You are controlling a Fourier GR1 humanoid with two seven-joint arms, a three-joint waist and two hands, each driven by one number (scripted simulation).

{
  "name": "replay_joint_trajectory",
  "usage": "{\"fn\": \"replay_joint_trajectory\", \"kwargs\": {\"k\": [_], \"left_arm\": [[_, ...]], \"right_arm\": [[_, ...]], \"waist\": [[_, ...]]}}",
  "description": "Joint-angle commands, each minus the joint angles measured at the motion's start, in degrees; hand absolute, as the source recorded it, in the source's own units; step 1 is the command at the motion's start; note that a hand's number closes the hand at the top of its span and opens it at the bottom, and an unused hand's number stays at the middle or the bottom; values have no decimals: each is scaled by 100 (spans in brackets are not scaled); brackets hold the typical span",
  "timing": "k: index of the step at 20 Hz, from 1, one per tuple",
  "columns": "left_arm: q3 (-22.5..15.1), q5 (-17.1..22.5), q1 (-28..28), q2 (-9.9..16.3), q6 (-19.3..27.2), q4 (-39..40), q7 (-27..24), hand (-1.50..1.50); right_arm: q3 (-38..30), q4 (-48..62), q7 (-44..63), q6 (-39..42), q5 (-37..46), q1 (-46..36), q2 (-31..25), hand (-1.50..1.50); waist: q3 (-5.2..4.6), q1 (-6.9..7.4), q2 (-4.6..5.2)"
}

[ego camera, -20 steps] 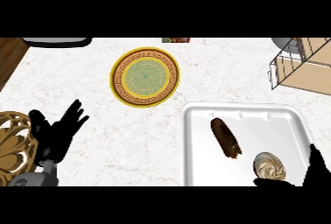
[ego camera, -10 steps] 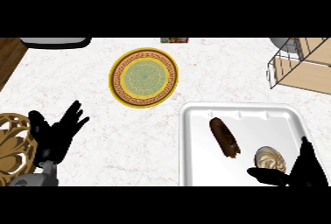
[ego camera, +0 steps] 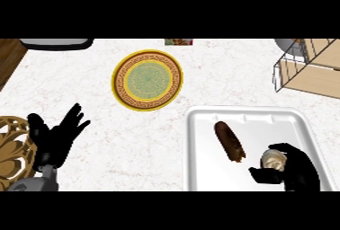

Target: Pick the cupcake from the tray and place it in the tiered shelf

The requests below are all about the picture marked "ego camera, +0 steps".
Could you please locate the yellow patterned round plate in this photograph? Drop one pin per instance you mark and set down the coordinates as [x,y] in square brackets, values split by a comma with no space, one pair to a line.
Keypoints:
[147,80]

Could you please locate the small printed box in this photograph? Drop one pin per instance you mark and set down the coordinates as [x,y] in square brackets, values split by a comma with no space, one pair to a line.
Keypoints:
[178,41]

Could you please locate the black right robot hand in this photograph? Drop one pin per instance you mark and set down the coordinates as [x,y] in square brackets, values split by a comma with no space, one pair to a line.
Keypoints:
[301,170]

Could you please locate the tan wicker basket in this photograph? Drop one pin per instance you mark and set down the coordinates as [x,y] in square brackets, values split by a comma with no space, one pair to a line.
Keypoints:
[14,152]

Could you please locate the white plastic tray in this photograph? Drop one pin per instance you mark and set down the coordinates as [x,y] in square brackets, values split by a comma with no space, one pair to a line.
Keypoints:
[230,143]

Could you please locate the dark grey appliance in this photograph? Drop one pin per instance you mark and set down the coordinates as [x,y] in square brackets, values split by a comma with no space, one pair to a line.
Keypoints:
[56,44]

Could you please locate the white frosted cupcake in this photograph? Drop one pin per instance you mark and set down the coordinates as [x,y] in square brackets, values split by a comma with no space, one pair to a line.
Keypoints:
[273,160]

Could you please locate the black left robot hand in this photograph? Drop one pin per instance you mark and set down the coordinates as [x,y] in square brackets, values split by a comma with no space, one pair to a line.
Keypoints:
[56,140]

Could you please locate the grey round pot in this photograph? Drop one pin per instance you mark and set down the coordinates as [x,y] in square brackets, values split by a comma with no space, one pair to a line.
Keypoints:
[289,47]

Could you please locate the brown wooden cabinet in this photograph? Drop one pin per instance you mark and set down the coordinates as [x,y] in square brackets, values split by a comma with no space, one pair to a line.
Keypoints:
[10,58]

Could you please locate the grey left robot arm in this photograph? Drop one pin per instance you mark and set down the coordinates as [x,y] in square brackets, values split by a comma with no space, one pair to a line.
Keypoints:
[39,181]

